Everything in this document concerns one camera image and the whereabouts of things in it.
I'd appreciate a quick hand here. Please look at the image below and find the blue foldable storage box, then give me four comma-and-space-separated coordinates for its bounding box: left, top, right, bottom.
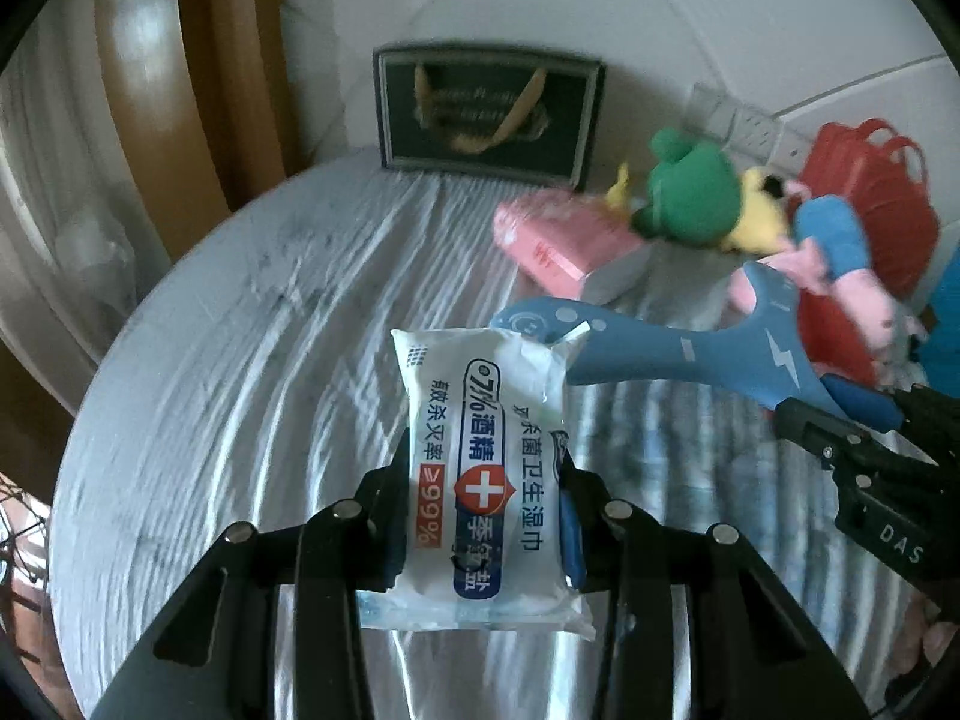
919, 254, 960, 398

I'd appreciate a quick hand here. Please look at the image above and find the pink book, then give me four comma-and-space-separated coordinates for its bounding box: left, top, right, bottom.
493, 188, 651, 305

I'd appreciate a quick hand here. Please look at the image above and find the blue plastic boomerang toy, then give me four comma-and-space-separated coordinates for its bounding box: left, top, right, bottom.
490, 263, 843, 418

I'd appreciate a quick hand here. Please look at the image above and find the yellow plush toy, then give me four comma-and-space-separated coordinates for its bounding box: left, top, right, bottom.
604, 163, 789, 257

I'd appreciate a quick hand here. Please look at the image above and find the dark green gift box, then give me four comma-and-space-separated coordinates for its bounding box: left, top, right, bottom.
373, 41, 607, 190

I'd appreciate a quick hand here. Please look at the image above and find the white wet wipes pack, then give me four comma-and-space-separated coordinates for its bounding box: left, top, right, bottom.
359, 323, 596, 639

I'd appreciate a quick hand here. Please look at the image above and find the green plush toy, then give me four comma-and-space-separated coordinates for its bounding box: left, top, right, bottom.
631, 128, 742, 247

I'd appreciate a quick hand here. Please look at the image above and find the red plastic toy case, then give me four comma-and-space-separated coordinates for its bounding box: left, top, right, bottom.
797, 117, 944, 301

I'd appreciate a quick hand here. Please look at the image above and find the wooden frosted glass door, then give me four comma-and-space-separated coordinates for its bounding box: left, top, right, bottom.
0, 0, 303, 421

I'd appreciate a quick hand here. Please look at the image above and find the white wall power strip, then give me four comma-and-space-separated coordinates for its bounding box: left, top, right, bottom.
682, 83, 812, 177

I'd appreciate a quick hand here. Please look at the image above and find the blue dress pig plush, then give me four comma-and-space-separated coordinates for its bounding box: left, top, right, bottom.
760, 195, 926, 364

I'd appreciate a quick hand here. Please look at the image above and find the red dress pig plush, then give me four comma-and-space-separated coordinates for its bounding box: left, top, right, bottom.
797, 289, 893, 387

